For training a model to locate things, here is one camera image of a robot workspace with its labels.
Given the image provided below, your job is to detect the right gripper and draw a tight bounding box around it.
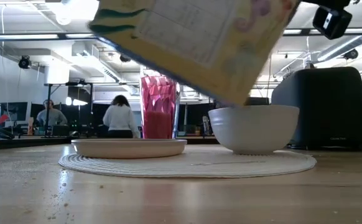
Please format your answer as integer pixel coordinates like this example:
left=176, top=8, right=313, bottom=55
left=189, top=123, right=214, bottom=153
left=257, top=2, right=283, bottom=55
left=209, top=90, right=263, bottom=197
left=302, top=0, right=351, bottom=9

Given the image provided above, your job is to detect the blue and yellow cereal box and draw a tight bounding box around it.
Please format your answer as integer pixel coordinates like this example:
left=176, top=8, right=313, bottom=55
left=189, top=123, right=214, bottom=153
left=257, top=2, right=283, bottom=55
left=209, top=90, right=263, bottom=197
left=87, top=0, right=302, bottom=106

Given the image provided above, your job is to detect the white ceramic bowl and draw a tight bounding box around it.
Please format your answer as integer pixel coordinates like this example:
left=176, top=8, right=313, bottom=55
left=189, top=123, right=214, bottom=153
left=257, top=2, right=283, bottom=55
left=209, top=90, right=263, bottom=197
left=208, top=105, right=300, bottom=156

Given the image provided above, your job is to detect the pink faceted plastic tumbler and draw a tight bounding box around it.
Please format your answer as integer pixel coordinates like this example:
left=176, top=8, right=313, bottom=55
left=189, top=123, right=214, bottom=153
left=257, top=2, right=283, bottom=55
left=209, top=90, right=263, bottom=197
left=139, top=74, right=181, bottom=140

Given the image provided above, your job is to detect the white woven round placemat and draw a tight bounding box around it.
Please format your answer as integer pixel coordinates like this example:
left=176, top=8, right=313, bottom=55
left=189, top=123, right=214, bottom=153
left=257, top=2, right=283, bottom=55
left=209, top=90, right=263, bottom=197
left=58, top=144, right=318, bottom=179

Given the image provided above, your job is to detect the cream ceramic plate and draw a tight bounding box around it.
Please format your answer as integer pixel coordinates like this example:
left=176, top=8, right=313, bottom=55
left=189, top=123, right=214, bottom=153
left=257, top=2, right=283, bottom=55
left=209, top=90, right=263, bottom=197
left=71, top=138, right=188, bottom=159

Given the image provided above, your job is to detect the black two-slot toaster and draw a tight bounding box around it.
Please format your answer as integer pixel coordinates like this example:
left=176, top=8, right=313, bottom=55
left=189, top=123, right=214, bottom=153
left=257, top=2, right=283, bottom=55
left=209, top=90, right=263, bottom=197
left=271, top=67, right=362, bottom=152

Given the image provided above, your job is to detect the black computer monitor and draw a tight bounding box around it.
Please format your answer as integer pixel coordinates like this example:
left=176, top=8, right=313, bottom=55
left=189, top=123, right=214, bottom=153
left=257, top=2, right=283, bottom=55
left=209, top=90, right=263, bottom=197
left=0, top=101, right=29, bottom=123
left=244, top=96, right=271, bottom=106

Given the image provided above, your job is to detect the clear plastic tumbler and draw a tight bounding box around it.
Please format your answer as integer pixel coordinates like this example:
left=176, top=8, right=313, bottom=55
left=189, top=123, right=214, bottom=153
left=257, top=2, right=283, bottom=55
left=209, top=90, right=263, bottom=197
left=174, top=81, right=182, bottom=140

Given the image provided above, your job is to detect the person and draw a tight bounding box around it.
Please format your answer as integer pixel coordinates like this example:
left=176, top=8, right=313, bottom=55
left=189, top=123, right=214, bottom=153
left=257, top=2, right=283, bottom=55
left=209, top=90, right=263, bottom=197
left=36, top=99, right=68, bottom=127
left=102, top=95, right=141, bottom=139

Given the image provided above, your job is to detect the black metal stand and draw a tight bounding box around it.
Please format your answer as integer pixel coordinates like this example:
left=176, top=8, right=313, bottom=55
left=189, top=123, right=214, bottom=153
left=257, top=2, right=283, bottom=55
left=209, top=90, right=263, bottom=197
left=44, top=81, right=93, bottom=138

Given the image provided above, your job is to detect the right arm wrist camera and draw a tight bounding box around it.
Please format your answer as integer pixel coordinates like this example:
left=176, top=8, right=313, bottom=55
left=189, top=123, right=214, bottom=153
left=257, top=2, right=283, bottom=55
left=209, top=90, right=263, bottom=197
left=312, top=6, right=353, bottom=40

